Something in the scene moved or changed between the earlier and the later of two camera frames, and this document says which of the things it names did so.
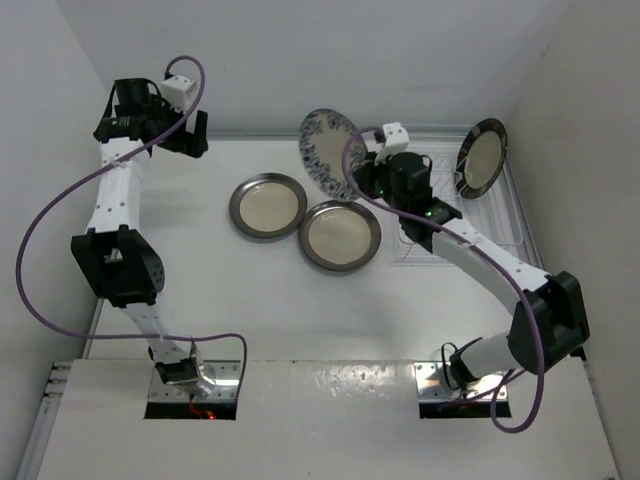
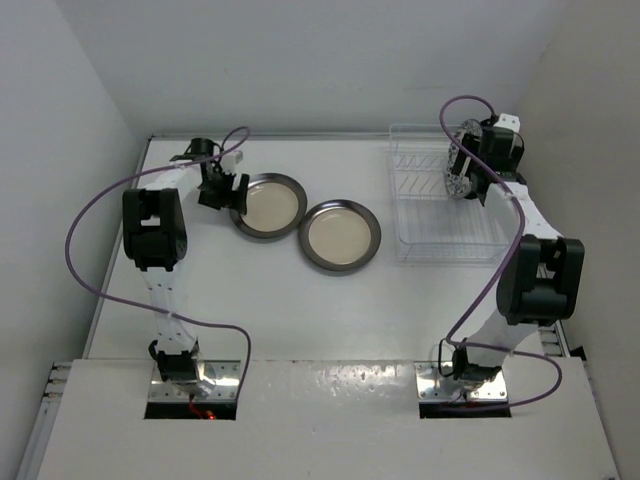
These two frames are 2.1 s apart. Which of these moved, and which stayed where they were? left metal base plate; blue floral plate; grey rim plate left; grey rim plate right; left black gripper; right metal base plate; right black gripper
Moved: right black gripper; blue floral plate; left black gripper
Stayed: right metal base plate; grey rim plate right; grey rim plate left; left metal base plate
